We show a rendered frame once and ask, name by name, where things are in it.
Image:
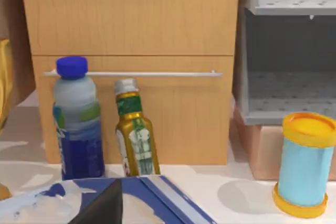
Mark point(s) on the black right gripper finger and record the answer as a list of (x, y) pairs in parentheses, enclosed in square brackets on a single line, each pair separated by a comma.
[(109, 205)]

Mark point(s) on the yellow bottle with grey cap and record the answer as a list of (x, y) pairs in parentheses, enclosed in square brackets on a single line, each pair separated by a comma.
[(136, 134)]

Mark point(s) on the blue capped water bottle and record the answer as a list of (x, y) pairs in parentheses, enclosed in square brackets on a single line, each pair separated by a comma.
[(76, 127)]

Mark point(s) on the wooden drawer front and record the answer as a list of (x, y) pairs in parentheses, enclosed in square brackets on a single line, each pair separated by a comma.
[(178, 119)]

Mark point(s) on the golden trophy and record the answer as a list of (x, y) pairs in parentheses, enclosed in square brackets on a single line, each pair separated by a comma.
[(4, 87)]

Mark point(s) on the salmon-coloured box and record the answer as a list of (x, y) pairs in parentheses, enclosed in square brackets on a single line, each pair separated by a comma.
[(260, 150)]

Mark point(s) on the wooden cupboard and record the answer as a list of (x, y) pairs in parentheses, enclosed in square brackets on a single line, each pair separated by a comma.
[(131, 14)]

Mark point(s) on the light blue can yellow lid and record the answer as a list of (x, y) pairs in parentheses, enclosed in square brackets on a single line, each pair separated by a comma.
[(304, 166)]

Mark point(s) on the grey cabinet with pierced shelves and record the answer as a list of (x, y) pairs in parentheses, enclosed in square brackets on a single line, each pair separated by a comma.
[(288, 51)]

